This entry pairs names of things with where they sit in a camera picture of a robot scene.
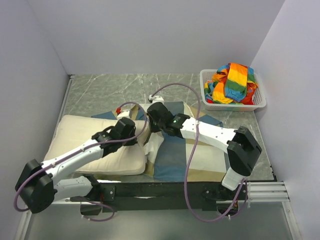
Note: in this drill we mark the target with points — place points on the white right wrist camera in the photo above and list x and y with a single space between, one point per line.
155 99

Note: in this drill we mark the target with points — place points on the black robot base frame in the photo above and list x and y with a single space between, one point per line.
143 196

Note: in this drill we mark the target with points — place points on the rainbow striped cloth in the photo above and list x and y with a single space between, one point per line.
232 84

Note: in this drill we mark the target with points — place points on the aluminium rail frame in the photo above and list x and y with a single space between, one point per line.
267 192

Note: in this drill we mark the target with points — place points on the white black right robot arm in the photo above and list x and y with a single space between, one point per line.
240 145

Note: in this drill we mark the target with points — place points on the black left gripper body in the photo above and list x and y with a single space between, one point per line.
132 135

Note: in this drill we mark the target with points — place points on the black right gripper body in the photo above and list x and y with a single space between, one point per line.
155 127

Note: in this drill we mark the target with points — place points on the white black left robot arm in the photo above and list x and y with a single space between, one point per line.
39 183

